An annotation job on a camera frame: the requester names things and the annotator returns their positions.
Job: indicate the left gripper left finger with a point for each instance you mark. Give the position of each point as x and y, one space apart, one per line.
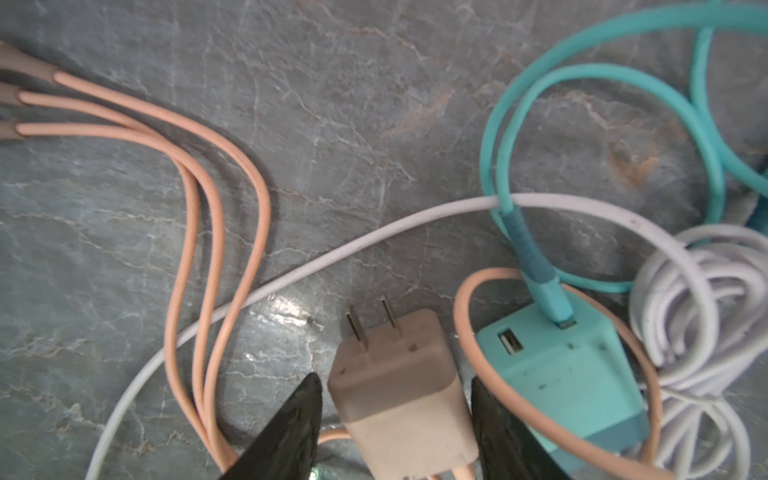
286 448

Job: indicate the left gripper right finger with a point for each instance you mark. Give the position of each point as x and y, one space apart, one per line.
507 448

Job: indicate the pink charger plug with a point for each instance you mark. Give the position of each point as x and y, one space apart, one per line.
399 396

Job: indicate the teal charger beside pink plug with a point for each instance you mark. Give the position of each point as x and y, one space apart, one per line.
579 377

